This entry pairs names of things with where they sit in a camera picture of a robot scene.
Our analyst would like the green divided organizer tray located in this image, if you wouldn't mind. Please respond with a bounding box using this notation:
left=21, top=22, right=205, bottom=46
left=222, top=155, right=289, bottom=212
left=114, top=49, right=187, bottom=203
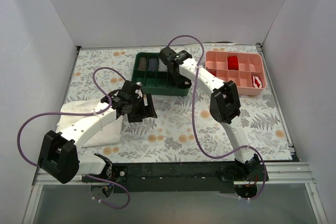
left=132, top=52, right=190, bottom=97

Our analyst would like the pink divided organizer tray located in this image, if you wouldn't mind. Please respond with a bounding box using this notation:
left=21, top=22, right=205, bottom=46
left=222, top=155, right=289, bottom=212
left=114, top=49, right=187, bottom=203
left=205, top=50, right=267, bottom=96

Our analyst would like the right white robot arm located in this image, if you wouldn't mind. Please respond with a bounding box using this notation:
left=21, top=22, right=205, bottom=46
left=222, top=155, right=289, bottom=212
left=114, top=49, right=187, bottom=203
left=159, top=46, right=267, bottom=182

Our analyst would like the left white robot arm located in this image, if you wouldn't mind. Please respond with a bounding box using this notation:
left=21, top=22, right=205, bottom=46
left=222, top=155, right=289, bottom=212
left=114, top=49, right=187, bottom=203
left=37, top=81, right=157, bottom=184

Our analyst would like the white grey striped roll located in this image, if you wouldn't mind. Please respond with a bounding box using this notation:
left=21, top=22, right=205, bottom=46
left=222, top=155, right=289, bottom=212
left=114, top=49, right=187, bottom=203
left=157, top=59, right=167, bottom=72

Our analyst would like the blue striped rolled underwear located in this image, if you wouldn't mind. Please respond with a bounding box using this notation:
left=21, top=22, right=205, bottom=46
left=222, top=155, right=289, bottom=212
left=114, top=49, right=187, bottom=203
left=147, top=58, right=158, bottom=71

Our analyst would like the brown rolled underwear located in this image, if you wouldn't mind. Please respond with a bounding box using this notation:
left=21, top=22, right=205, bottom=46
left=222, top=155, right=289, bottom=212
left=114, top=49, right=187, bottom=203
left=137, top=57, right=147, bottom=71

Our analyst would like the red rolled underwear upper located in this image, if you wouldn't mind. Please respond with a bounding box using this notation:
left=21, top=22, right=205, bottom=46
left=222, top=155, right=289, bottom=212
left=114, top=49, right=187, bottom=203
left=227, top=56, right=239, bottom=71

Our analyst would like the red white striped roll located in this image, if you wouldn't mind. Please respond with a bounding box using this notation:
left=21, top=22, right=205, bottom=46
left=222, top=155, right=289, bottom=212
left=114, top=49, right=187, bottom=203
left=251, top=76, right=263, bottom=89

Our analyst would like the white folded cloth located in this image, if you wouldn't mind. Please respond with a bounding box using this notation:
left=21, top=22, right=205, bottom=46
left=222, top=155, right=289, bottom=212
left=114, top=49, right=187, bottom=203
left=56, top=99, right=123, bottom=147

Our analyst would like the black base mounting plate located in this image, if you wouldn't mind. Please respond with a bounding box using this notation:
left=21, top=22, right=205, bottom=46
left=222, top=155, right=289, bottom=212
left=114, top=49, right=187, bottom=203
left=81, top=161, right=253, bottom=195

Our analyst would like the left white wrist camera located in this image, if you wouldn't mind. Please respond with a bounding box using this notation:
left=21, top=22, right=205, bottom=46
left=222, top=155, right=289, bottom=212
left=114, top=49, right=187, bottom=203
left=135, top=82, right=143, bottom=99

